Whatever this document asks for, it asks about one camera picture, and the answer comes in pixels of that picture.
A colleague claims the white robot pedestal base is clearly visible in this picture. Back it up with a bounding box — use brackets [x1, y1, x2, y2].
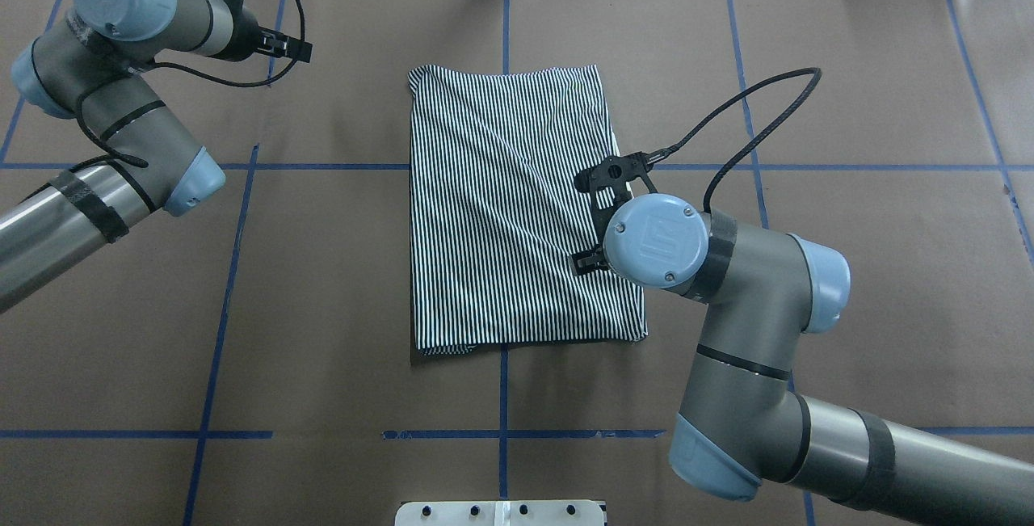
[394, 499, 609, 525]

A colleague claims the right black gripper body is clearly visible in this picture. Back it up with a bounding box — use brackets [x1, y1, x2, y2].
[574, 154, 658, 246]

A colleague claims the striped polo shirt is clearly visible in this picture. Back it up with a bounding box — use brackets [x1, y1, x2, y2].
[409, 65, 649, 355]

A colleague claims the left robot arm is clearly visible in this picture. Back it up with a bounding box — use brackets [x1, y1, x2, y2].
[1, 0, 313, 311]

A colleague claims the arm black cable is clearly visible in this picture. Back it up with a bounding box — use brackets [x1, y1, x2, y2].
[643, 67, 823, 215]
[74, 0, 306, 171]

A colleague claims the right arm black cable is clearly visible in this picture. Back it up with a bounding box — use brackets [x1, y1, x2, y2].
[643, 67, 823, 215]

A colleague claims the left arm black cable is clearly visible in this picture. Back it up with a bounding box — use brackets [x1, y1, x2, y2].
[74, 0, 306, 171]

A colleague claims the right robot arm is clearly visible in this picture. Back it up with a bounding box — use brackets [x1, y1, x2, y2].
[571, 153, 1033, 525]

